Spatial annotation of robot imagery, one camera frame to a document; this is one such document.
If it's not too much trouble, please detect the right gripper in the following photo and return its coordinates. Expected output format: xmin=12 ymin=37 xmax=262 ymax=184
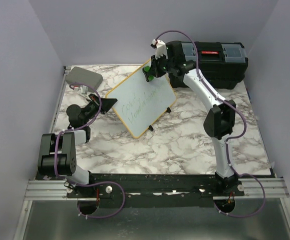
xmin=147 ymin=53 xmax=173 ymax=80

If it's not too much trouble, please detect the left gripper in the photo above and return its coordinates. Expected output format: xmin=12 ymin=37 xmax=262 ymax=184
xmin=83 ymin=93 xmax=118 ymax=125

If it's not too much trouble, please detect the green whiteboard eraser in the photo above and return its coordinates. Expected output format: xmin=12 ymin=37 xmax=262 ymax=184
xmin=142 ymin=65 xmax=154 ymax=82

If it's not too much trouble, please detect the yellow framed whiteboard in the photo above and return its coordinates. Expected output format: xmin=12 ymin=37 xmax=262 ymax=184
xmin=105 ymin=60 xmax=177 ymax=139

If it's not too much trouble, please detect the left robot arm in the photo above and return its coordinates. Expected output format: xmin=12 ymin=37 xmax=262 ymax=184
xmin=38 ymin=93 xmax=118 ymax=198

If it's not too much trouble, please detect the grey plastic case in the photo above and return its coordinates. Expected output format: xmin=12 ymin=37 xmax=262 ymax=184
xmin=65 ymin=66 xmax=103 ymax=90

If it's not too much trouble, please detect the black plastic toolbox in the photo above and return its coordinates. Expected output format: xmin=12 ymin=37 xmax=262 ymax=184
xmin=166 ymin=40 xmax=248 ymax=90

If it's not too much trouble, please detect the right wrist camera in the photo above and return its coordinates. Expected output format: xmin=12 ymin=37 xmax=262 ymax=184
xmin=151 ymin=39 xmax=167 ymax=59

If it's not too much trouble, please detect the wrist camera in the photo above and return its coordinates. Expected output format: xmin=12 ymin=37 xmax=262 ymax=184
xmin=70 ymin=85 xmax=90 ymax=101
xmin=151 ymin=39 xmax=167 ymax=59

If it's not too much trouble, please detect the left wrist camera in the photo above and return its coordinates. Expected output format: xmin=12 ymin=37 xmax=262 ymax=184
xmin=70 ymin=85 xmax=90 ymax=101

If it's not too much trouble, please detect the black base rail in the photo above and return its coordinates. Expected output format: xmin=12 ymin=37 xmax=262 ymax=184
xmin=65 ymin=173 xmax=244 ymax=209

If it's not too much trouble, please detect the aluminium frame rail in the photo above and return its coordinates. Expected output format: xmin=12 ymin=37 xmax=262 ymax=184
xmin=12 ymin=65 xmax=289 ymax=240

